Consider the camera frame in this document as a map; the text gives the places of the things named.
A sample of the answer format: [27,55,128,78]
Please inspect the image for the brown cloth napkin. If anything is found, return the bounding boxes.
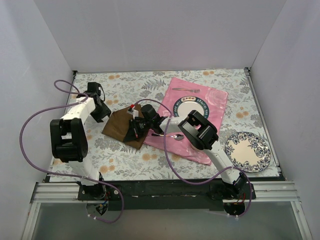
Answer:
[102,106,146,150]

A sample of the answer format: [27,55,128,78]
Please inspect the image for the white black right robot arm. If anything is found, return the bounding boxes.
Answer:
[124,104,253,200]

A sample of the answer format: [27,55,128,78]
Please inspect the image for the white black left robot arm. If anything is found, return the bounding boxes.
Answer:
[50,82,112,200]

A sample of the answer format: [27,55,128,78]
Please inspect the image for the silver spoon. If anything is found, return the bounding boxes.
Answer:
[151,133,185,141]

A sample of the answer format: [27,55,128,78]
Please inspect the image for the pink floral placemat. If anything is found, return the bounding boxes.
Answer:
[157,77,228,165]

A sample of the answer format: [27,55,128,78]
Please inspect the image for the green rimmed white plate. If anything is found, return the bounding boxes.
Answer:
[172,96,210,119]

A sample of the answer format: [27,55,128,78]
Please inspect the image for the silver fork on placemat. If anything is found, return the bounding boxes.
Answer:
[172,88,200,93]

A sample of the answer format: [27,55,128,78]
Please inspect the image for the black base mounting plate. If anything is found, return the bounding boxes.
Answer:
[77,179,249,211]

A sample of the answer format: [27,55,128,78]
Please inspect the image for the blue floral white plate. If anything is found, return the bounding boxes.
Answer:
[225,131,271,173]

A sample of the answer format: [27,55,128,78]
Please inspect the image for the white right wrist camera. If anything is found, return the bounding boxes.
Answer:
[126,104,139,119]

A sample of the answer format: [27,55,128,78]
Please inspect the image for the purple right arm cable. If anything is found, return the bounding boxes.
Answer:
[129,98,252,219]

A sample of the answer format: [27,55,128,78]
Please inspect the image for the aluminium table frame rail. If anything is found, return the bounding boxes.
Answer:
[21,66,313,240]

